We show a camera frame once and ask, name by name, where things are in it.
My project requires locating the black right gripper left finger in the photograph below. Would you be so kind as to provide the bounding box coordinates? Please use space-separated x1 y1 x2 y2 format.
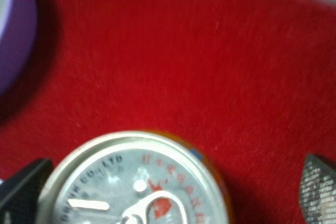
1 158 53 224

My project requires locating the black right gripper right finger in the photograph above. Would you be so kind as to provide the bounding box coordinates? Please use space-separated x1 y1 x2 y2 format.
299 154 335 224

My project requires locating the gold drink can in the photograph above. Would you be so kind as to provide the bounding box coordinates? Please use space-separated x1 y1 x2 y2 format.
35 131 233 223

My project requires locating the red table cloth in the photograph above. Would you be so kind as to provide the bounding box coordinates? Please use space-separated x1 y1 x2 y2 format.
1 0 335 223

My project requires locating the purple saucepan with handle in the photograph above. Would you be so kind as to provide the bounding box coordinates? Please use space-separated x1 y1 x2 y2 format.
1 0 37 95

